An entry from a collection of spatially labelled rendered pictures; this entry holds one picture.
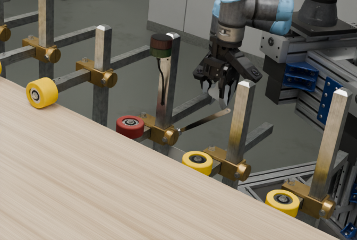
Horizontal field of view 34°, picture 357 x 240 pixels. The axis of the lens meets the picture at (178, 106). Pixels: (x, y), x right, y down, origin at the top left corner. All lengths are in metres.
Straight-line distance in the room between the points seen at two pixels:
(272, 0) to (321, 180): 0.48
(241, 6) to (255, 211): 0.53
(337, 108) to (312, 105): 0.88
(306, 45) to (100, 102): 0.84
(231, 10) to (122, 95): 2.38
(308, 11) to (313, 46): 0.13
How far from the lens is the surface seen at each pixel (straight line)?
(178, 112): 1.86
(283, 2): 1.60
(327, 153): 1.48
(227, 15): 1.57
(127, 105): 3.75
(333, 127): 1.45
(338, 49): 2.37
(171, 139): 1.74
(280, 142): 3.58
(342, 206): 2.48
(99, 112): 1.89
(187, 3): 4.79
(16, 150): 1.56
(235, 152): 1.61
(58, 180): 1.44
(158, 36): 1.60
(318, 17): 2.29
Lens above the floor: 1.72
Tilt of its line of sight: 27 degrees down
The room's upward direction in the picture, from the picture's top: 6 degrees clockwise
